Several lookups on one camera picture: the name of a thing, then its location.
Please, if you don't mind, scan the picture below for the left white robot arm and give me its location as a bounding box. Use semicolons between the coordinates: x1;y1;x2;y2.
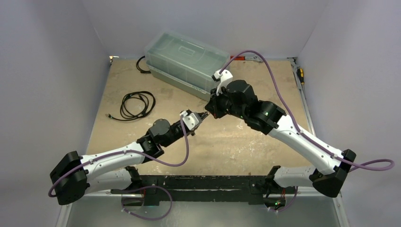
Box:
48;110;209;205

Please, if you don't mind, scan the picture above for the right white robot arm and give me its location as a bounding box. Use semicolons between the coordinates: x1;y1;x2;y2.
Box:
205;80;356;198

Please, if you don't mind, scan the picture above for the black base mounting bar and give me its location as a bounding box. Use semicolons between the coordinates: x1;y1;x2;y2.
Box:
111;167;296;207

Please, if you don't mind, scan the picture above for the translucent green storage box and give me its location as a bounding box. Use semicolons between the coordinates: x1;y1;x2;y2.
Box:
144;30;230;101

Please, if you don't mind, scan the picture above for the yellow black screwdriver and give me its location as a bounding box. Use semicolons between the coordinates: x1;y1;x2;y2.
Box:
296;68;305;86

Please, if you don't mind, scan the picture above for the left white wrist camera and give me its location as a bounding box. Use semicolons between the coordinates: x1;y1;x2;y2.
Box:
180;110;198;121

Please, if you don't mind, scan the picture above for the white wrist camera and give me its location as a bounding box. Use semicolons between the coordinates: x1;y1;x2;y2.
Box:
180;110;198;121
212;70;233;96

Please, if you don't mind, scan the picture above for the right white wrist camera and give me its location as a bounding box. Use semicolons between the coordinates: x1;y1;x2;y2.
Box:
212;70;233;96

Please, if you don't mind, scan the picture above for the red handled wrench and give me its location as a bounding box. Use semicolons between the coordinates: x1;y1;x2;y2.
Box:
230;55;263;63

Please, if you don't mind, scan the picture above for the coiled black cable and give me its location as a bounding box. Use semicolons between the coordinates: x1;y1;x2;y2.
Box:
106;91;157;122

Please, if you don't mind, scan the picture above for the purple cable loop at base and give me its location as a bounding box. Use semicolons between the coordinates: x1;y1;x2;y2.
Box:
121;183;174;221

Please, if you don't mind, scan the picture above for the black cable behind box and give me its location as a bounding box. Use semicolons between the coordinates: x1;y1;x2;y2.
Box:
136;55;152;75

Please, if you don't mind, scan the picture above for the aluminium rail right side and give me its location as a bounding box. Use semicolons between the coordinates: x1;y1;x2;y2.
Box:
288;57;350;227

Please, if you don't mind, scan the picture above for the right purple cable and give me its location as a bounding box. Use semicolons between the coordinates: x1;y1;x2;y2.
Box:
218;50;395;172

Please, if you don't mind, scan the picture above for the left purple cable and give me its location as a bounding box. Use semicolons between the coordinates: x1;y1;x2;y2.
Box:
48;116;191;198

